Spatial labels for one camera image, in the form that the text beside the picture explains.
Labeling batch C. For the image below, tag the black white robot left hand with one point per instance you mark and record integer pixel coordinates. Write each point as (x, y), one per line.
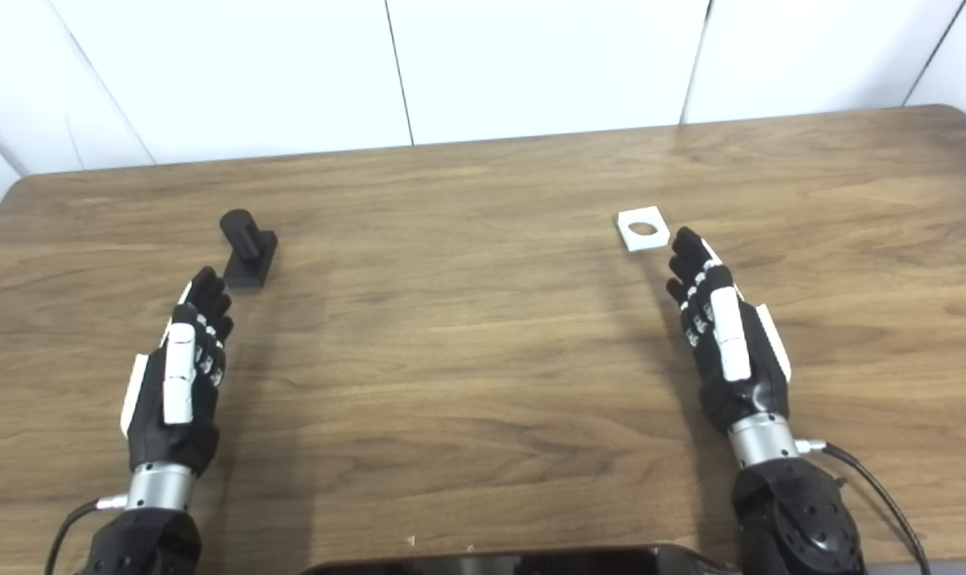
(149, 431)

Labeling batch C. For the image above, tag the black peg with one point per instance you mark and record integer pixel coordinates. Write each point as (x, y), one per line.
(247, 259)

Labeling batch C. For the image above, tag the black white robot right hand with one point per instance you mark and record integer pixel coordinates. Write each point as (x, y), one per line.
(742, 399)

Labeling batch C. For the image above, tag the white square piece with hole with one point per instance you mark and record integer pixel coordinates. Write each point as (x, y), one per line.
(630, 233)

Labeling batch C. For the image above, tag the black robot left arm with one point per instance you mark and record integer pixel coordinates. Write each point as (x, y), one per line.
(144, 539)

